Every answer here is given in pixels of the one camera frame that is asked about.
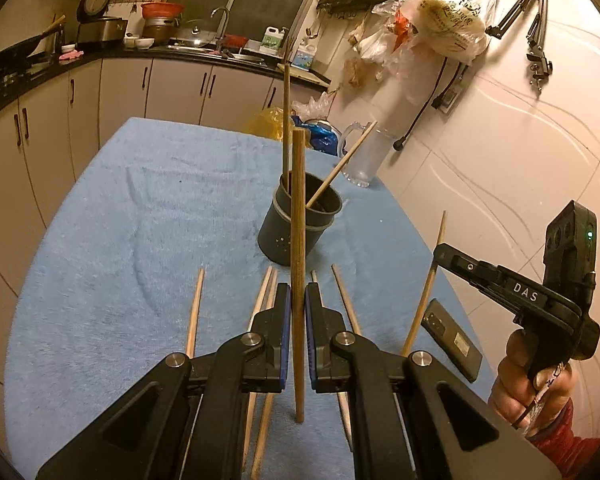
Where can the rice cooker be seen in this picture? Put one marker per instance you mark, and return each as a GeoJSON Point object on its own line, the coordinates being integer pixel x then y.
{"type": "Point", "coordinates": [100, 15]}

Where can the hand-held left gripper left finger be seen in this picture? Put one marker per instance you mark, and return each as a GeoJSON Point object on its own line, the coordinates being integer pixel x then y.
{"type": "Point", "coordinates": [285, 340]}

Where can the glass pot lid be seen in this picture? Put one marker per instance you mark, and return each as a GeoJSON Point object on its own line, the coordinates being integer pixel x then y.
{"type": "Point", "coordinates": [195, 32]}

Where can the wooden cutting board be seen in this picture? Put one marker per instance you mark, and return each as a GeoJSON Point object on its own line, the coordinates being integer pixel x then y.
{"type": "Point", "coordinates": [310, 76]}

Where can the green label detergent bottle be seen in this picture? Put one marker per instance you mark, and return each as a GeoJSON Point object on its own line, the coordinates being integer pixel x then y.
{"type": "Point", "coordinates": [271, 40]}

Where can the black smartphone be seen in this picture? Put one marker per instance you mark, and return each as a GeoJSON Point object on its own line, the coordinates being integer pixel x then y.
{"type": "Point", "coordinates": [450, 340]}

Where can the black kitchen countertop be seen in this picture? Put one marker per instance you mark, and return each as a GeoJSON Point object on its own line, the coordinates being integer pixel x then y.
{"type": "Point", "coordinates": [105, 52]}

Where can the gas stove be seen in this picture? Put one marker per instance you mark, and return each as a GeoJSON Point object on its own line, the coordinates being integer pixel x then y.
{"type": "Point", "coordinates": [10, 80]}

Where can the metal pot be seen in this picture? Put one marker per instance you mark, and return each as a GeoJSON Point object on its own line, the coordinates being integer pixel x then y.
{"type": "Point", "coordinates": [157, 30]}

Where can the red basin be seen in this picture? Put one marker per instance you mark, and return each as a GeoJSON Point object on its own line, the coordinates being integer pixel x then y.
{"type": "Point", "coordinates": [162, 9]}

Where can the small red bowl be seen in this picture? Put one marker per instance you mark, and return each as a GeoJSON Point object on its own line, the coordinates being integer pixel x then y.
{"type": "Point", "coordinates": [235, 40]}

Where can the brown bag of dried food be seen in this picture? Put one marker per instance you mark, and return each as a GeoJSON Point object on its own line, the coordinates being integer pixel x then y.
{"type": "Point", "coordinates": [362, 71]}

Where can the small white bowls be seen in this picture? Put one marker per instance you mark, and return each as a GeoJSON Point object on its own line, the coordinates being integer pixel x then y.
{"type": "Point", "coordinates": [137, 41]}

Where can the person's right hand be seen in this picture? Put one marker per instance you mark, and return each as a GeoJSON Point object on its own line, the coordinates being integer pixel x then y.
{"type": "Point", "coordinates": [512, 390]}

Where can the blue towel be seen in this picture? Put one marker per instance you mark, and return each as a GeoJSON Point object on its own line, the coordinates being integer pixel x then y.
{"type": "Point", "coordinates": [130, 260]}

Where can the yellow plastic bag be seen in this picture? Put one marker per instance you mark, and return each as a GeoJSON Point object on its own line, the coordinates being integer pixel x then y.
{"type": "Point", "coordinates": [267, 122]}

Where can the person's right forearm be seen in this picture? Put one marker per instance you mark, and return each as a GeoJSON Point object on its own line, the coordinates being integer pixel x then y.
{"type": "Point", "coordinates": [565, 455]}

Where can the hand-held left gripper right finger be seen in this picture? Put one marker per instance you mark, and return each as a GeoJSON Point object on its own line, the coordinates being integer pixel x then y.
{"type": "Point", "coordinates": [311, 340]}

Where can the clear plastic bags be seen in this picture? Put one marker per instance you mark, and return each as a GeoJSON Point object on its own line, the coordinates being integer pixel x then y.
{"type": "Point", "coordinates": [380, 45]}

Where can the grey chopstick holder cup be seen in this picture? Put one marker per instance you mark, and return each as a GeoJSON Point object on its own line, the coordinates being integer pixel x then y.
{"type": "Point", "coordinates": [280, 240]}

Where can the pink cloth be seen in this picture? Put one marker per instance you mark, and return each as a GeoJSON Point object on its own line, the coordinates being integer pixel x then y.
{"type": "Point", "coordinates": [71, 54]}

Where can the blue label detergent bottle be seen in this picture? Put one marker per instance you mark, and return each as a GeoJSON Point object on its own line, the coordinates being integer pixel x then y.
{"type": "Point", "coordinates": [305, 55]}

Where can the wall socket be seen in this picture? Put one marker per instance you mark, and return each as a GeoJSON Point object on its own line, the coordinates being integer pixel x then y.
{"type": "Point", "coordinates": [450, 92]}

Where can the white lower kitchen cabinets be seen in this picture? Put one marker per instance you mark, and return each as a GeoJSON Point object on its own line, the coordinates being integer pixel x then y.
{"type": "Point", "coordinates": [120, 90]}

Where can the plastic bag of flatbread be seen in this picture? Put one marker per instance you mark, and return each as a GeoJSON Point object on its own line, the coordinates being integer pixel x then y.
{"type": "Point", "coordinates": [450, 15]}

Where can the white plastic bag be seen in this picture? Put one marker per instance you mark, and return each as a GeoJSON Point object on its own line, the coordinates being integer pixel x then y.
{"type": "Point", "coordinates": [312, 105]}

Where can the blue plastic bag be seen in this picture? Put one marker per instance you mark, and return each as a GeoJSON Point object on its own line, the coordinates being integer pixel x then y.
{"type": "Point", "coordinates": [320, 135]}

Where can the wooden chopstick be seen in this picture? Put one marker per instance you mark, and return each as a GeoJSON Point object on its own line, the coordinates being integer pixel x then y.
{"type": "Point", "coordinates": [298, 210]}
{"type": "Point", "coordinates": [345, 302]}
{"type": "Point", "coordinates": [264, 435]}
{"type": "Point", "coordinates": [261, 297]}
{"type": "Point", "coordinates": [195, 310]}
{"type": "Point", "coordinates": [286, 125]}
{"type": "Point", "coordinates": [342, 162]}
{"type": "Point", "coordinates": [425, 285]}
{"type": "Point", "coordinates": [347, 425]}

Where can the glass mug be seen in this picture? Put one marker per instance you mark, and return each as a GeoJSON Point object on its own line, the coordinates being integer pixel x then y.
{"type": "Point", "coordinates": [370, 160]}

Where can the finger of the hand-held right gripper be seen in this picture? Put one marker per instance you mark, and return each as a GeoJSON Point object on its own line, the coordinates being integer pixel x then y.
{"type": "Point", "coordinates": [490, 275]}

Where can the chrome faucet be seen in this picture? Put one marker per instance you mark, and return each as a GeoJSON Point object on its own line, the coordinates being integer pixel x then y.
{"type": "Point", "coordinates": [222, 15]}

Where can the black wok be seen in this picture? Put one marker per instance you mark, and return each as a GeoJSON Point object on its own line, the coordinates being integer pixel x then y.
{"type": "Point", "coordinates": [15, 55]}

